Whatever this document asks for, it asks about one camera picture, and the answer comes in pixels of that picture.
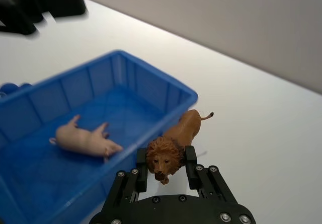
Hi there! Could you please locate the brown toy lion figure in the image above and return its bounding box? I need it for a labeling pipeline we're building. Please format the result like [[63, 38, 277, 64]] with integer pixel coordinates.
[[145, 109, 215, 185]]

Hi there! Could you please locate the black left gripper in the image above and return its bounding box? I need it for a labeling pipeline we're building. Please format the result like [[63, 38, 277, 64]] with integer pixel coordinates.
[[0, 0, 88, 36]]

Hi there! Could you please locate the blue rounded object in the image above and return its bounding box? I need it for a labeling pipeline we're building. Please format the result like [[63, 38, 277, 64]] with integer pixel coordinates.
[[0, 82, 34, 99]]

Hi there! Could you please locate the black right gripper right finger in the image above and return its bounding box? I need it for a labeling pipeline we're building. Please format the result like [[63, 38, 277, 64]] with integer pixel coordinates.
[[184, 145, 239, 205]]

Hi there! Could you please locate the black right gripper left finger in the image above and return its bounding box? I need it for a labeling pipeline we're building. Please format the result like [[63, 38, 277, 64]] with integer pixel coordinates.
[[100, 148, 149, 224]]

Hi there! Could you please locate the pink toy pig figure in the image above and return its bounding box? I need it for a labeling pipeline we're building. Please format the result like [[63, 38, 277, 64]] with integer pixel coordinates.
[[48, 114, 124, 163]]

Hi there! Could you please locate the blue plastic bin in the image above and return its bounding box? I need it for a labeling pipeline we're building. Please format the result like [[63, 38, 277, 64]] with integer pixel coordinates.
[[0, 49, 199, 224]]

